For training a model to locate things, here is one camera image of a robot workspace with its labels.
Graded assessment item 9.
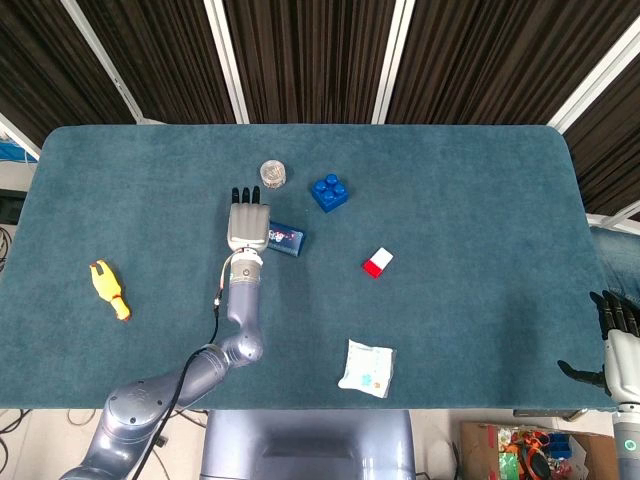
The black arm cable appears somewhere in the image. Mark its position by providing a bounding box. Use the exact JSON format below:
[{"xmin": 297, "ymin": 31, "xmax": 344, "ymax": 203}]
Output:
[{"xmin": 130, "ymin": 259, "xmax": 236, "ymax": 480}]

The clear round plastic jar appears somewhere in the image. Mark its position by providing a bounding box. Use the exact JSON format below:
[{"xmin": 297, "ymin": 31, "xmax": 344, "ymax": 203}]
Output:
[{"xmin": 258, "ymin": 159, "xmax": 289, "ymax": 190}]

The white aluminium frame bar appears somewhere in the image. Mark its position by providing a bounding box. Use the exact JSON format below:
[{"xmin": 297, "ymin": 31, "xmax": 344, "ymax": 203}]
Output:
[{"xmin": 585, "ymin": 202, "xmax": 640, "ymax": 234}]

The brown cardboard box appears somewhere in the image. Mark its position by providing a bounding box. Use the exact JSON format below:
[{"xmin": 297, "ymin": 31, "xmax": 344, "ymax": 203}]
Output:
[{"xmin": 459, "ymin": 420, "xmax": 617, "ymax": 480}]

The blue-green table cloth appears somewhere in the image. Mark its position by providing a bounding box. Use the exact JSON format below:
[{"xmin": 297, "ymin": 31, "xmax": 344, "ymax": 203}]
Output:
[{"xmin": 0, "ymin": 123, "xmax": 617, "ymax": 412}]

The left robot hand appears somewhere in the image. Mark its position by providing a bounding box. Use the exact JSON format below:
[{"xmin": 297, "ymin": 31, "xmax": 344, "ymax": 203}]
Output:
[{"xmin": 227, "ymin": 185, "xmax": 272, "ymax": 251}]

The dark brown pleated curtain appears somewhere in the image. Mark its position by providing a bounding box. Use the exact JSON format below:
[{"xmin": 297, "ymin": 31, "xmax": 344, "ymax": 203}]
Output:
[{"xmin": 0, "ymin": 0, "xmax": 640, "ymax": 216}]

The white plastic packet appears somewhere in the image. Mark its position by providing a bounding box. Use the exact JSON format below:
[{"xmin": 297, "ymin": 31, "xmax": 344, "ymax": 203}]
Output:
[{"xmin": 337, "ymin": 338, "xmax": 398, "ymax": 400}]

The blue plastic building block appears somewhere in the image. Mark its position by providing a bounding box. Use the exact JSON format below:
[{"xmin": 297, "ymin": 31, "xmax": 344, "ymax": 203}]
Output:
[{"xmin": 310, "ymin": 172, "xmax": 350, "ymax": 214}]

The red and white block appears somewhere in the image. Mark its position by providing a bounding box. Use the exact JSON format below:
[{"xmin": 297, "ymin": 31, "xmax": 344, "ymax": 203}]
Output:
[{"xmin": 361, "ymin": 246, "xmax": 395, "ymax": 280}]

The yellow rubber chicken toy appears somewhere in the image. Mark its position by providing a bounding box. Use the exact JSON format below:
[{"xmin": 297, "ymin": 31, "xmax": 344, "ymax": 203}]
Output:
[{"xmin": 88, "ymin": 258, "xmax": 132, "ymax": 323}]

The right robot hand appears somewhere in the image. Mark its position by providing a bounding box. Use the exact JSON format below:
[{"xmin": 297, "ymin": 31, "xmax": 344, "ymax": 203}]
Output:
[{"xmin": 557, "ymin": 289, "xmax": 640, "ymax": 404}]

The blue denim fabric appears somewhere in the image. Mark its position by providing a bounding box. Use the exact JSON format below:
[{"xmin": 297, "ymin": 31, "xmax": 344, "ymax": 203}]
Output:
[{"xmin": 589, "ymin": 224, "xmax": 640, "ymax": 301}]

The grey-blue robot torso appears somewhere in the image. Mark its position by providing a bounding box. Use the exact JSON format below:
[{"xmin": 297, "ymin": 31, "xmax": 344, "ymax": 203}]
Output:
[{"xmin": 198, "ymin": 409, "xmax": 417, "ymax": 480}]

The blue cardboard box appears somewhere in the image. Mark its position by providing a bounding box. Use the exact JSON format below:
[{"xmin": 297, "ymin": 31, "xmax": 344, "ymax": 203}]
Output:
[{"xmin": 267, "ymin": 219, "xmax": 307, "ymax": 258}]

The blue plastic bin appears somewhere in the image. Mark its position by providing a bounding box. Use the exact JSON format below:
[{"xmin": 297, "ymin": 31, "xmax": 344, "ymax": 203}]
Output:
[{"xmin": 547, "ymin": 432, "xmax": 572, "ymax": 459}]

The blue bundle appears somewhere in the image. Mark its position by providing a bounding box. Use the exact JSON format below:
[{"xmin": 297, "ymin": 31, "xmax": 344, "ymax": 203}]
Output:
[{"xmin": 0, "ymin": 139, "xmax": 39, "ymax": 164}]

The white aluminium frame post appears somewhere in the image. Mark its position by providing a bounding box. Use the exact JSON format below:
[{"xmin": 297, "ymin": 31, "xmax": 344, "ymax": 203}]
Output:
[
  {"xmin": 0, "ymin": 112, "xmax": 41, "ymax": 161},
  {"xmin": 546, "ymin": 19, "xmax": 640, "ymax": 134},
  {"xmin": 203, "ymin": 0, "xmax": 250, "ymax": 125},
  {"xmin": 371, "ymin": 0, "xmax": 416, "ymax": 125},
  {"xmin": 60, "ymin": 0, "xmax": 147, "ymax": 125}
]

